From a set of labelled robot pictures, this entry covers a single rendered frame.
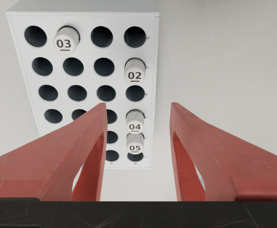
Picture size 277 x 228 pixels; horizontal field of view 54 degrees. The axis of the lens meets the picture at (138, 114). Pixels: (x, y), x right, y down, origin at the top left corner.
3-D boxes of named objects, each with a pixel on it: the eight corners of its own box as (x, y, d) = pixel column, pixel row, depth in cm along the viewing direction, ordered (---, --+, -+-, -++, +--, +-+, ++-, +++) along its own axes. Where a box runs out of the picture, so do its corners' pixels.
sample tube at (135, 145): (143, 116, 23) (143, 155, 20) (128, 116, 23) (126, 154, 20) (143, 104, 23) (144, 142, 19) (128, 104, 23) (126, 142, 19)
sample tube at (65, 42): (89, 27, 19) (77, 55, 15) (71, 27, 19) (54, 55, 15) (87, 9, 18) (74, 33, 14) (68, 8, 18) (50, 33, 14)
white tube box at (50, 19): (150, 138, 25) (152, 169, 22) (59, 138, 25) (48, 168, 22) (156, -5, 18) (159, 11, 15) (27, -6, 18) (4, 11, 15)
